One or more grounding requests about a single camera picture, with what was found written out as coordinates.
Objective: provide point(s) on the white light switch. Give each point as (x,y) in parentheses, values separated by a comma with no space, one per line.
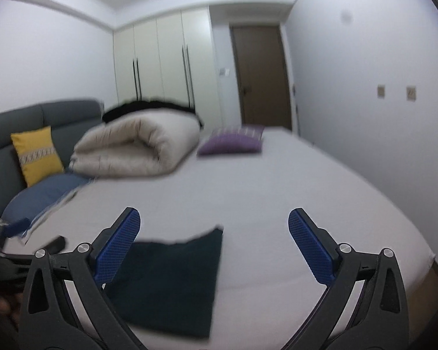
(224,72)

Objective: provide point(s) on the beige wall socket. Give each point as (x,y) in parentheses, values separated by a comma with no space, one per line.
(381,91)
(411,92)

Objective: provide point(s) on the dark teal knit sweater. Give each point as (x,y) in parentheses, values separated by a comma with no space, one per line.
(168,280)

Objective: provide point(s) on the white bed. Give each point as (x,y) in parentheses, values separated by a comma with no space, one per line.
(277,189)

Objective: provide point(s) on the grey padded headboard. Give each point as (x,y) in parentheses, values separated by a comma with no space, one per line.
(7,127)

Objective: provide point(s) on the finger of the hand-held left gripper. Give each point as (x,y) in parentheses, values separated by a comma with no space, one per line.
(54,244)
(18,226)

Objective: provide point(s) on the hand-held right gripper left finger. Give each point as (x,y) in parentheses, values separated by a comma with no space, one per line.
(118,248)

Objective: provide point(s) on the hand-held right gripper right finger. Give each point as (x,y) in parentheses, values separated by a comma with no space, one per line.
(310,248)

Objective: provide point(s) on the blue pillow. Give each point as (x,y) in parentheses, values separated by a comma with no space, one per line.
(40,197)

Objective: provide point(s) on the beige folded duvet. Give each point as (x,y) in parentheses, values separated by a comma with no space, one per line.
(138,142)

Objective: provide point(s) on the brown wooden door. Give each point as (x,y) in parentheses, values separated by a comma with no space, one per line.
(262,76)

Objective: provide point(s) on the purple pillow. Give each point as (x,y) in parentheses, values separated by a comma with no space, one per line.
(233,142)

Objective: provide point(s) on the cream wardrobe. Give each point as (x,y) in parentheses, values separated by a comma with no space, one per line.
(160,62)

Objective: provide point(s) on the yellow cushion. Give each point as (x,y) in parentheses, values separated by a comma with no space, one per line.
(38,156)

